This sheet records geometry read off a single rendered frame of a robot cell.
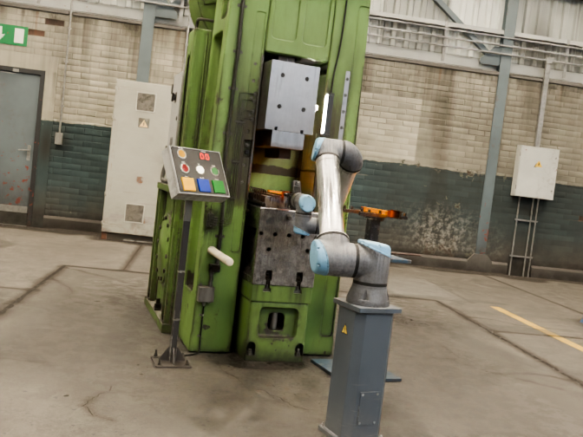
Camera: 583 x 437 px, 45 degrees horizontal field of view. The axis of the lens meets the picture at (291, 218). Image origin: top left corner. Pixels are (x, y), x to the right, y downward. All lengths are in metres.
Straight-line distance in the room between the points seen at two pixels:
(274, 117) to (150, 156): 5.39
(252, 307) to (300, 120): 1.13
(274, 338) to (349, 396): 1.20
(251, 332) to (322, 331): 0.56
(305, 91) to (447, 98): 6.62
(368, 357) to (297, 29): 2.13
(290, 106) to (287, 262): 0.91
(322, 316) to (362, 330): 1.48
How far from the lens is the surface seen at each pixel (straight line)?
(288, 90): 4.12
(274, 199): 4.09
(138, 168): 9.36
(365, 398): 3.09
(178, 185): 3.67
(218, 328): 4.27
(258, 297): 4.08
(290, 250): 4.09
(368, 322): 2.99
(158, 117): 9.36
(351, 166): 3.40
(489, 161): 10.84
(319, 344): 4.49
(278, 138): 4.08
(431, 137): 10.53
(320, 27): 4.39
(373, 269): 3.00
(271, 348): 4.18
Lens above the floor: 1.12
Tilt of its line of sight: 3 degrees down
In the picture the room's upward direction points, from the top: 7 degrees clockwise
